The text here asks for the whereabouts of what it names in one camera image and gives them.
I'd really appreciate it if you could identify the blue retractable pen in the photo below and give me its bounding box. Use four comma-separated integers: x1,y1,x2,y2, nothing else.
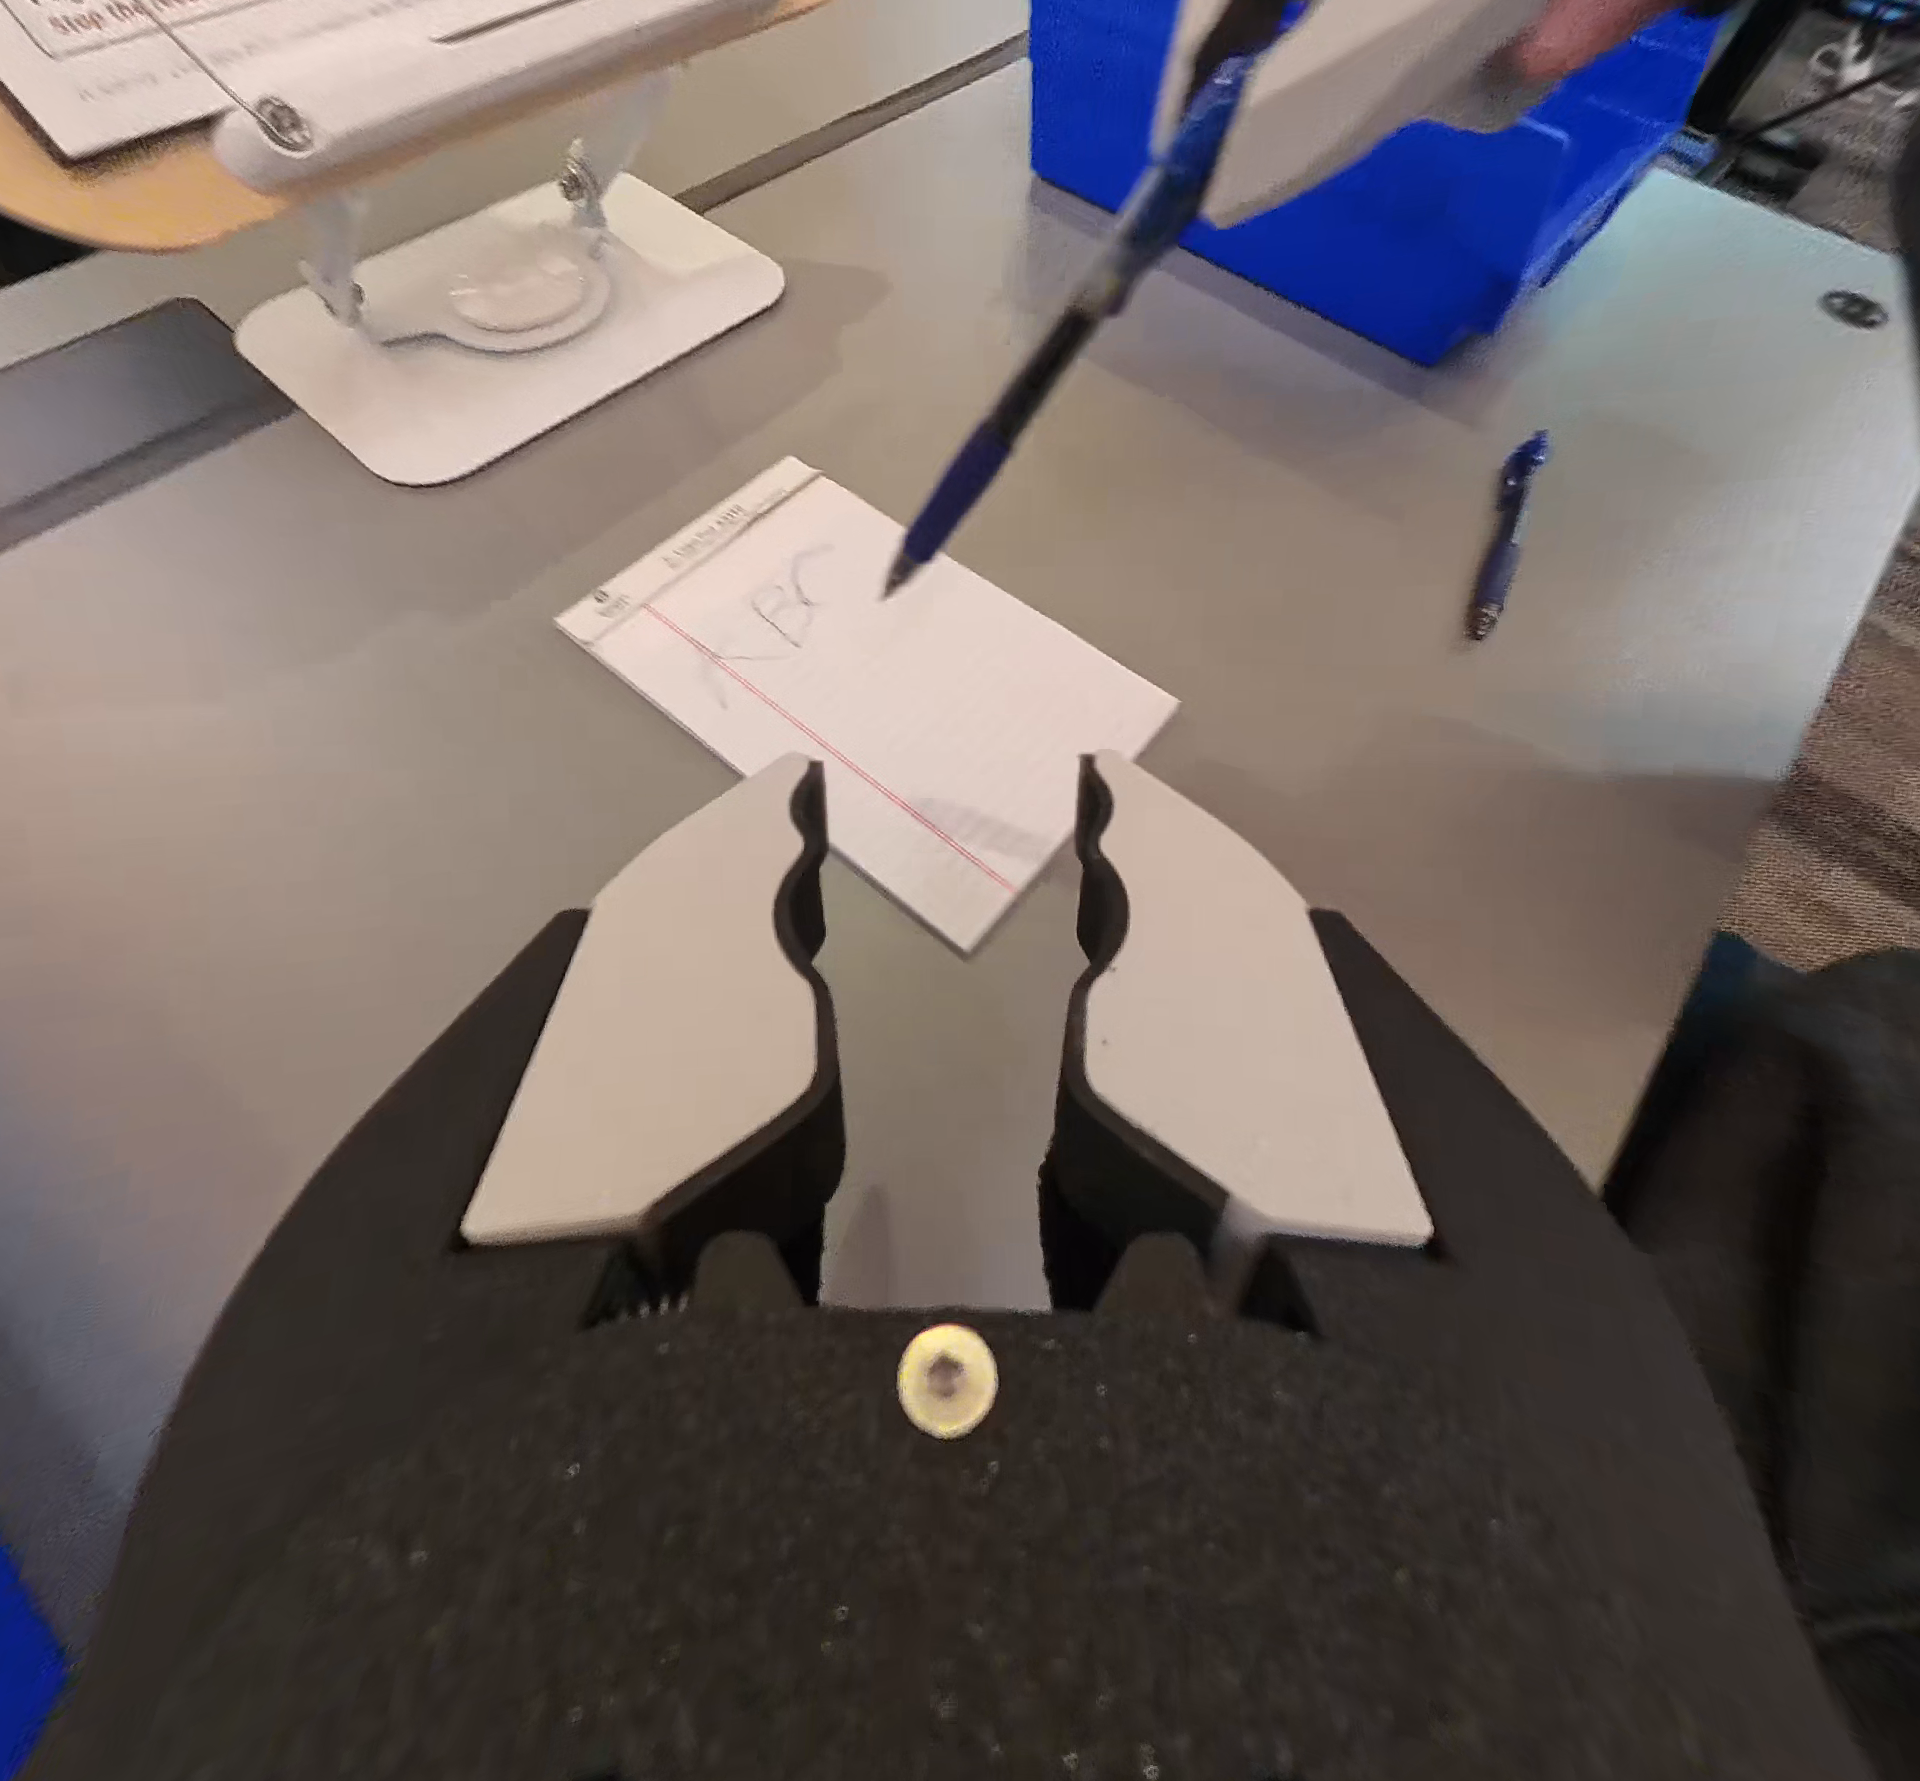
1463,432,1551,642
881,55,1261,601

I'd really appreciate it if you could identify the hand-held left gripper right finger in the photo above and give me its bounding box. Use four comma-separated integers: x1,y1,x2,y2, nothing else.
1036,747,1439,1304

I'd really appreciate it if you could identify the person's right hand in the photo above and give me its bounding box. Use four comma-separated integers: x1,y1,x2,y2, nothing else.
1504,0,1713,90

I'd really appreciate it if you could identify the white lined notepad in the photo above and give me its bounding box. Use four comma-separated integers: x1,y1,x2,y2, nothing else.
556,457,1182,955

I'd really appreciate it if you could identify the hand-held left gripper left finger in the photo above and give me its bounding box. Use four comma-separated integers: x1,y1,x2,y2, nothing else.
456,753,844,1258

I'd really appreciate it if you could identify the blue plastic bin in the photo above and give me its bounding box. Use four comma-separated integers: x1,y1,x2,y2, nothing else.
1023,0,1727,367
0,1541,70,1744

